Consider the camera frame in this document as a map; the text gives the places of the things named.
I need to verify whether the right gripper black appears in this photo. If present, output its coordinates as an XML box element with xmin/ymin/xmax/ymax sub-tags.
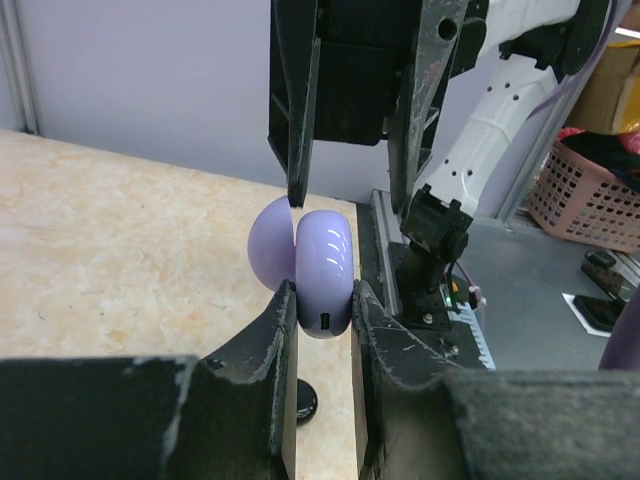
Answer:
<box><xmin>268</xmin><ymin>0</ymin><xmax>467</xmax><ymax>210</ymax></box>

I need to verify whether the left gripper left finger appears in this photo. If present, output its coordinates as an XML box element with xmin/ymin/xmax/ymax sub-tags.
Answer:
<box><xmin>197</xmin><ymin>280</ymin><xmax>298</xmax><ymax>479</ymax></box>

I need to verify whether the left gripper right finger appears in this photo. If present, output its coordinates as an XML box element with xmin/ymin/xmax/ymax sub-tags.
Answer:
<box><xmin>351</xmin><ymin>281</ymin><xmax>463</xmax><ymax>479</ymax></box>

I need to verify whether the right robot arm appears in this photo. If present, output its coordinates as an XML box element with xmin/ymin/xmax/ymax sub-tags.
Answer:
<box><xmin>268</xmin><ymin>1</ymin><xmax>618</xmax><ymax>330</ymax></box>

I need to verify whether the black smartphone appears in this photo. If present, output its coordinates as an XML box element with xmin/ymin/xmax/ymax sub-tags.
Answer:
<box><xmin>572</xmin><ymin>295</ymin><xmax>624</xmax><ymax>334</ymax></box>

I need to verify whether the cardboard box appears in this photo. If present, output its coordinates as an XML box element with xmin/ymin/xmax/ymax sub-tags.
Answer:
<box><xmin>565</xmin><ymin>40</ymin><xmax>639</xmax><ymax>135</ymax></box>

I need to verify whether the pink basket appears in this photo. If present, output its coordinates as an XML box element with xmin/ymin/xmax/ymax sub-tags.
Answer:
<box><xmin>527</xmin><ymin>131</ymin><xmax>639</xmax><ymax>253</ymax></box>

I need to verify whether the white cable duct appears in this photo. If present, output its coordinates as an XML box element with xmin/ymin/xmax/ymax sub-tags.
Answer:
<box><xmin>449</xmin><ymin>304</ymin><xmax>496</xmax><ymax>370</ymax></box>

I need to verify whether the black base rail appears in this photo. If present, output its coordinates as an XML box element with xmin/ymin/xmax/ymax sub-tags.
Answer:
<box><xmin>356</xmin><ymin>189</ymin><xmax>488</xmax><ymax>370</ymax></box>

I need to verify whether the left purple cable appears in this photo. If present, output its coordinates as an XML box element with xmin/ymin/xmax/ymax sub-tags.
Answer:
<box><xmin>597</xmin><ymin>289</ymin><xmax>640</xmax><ymax>372</ymax></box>

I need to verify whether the purple cable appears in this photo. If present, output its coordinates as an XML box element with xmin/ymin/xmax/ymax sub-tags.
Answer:
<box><xmin>527</xmin><ymin>0</ymin><xmax>624</xmax><ymax>121</ymax></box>
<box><xmin>597</xmin><ymin>289</ymin><xmax>640</xmax><ymax>372</ymax></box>

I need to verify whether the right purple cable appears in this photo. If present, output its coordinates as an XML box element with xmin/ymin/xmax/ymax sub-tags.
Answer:
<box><xmin>527</xmin><ymin>0</ymin><xmax>624</xmax><ymax>121</ymax></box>

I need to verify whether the left aluminium frame post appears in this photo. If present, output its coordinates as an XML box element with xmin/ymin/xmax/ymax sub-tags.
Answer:
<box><xmin>1</xmin><ymin>0</ymin><xmax>41</xmax><ymax>136</ymax></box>

